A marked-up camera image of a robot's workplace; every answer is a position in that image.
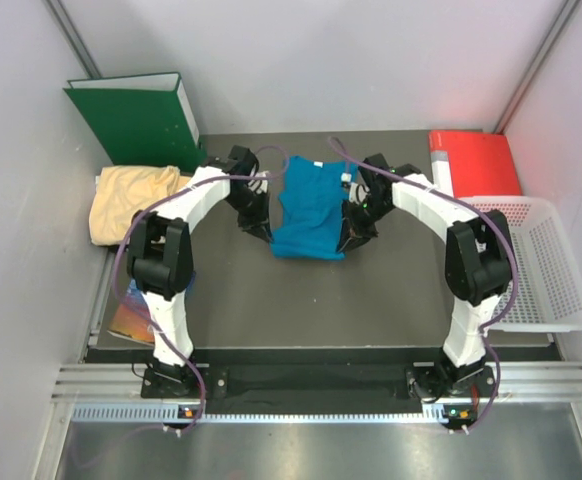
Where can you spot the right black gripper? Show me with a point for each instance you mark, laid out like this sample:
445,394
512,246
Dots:
353,234

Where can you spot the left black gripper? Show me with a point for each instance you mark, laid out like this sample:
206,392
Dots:
258,223

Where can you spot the blue t shirt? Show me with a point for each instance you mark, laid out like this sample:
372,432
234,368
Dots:
311,201

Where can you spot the cream t shirt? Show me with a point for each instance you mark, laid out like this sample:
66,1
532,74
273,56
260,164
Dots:
122,191

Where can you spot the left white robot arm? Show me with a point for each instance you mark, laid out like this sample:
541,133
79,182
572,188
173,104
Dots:
160,259

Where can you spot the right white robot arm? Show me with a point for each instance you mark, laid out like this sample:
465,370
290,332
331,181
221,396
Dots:
477,265

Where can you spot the red folder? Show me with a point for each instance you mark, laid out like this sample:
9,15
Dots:
468,164

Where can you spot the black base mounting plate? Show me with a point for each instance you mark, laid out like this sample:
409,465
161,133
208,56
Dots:
276,385

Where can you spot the colourful book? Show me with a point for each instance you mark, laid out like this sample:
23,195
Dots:
129,319

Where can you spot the white plastic basket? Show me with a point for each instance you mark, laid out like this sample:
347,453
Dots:
549,296

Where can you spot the green ring binder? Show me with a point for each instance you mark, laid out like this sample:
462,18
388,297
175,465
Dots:
141,120

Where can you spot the aluminium rail frame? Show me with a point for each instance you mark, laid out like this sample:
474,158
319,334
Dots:
522,382

